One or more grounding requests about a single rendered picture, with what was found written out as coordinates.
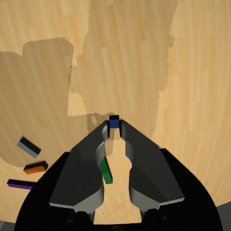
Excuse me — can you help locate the small blue cube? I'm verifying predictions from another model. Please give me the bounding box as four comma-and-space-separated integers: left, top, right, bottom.
109, 115, 119, 128

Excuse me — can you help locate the orange rod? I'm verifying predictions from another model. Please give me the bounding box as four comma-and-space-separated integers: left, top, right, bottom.
23, 161, 49, 175

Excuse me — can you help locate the green rod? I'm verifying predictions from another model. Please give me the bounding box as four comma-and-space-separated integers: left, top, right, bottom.
100, 155, 113, 184

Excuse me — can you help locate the grey rod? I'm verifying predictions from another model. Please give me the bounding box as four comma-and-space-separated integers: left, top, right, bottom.
17, 137, 41, 158

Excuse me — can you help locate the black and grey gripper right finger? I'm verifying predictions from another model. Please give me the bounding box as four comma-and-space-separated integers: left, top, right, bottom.
119, 119, 223, 231

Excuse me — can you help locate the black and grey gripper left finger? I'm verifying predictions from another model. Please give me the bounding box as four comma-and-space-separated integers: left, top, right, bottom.
14, 120, 110, 231

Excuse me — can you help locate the purple rod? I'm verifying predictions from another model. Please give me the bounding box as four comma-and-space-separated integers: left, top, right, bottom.
7, 179, 36, 190

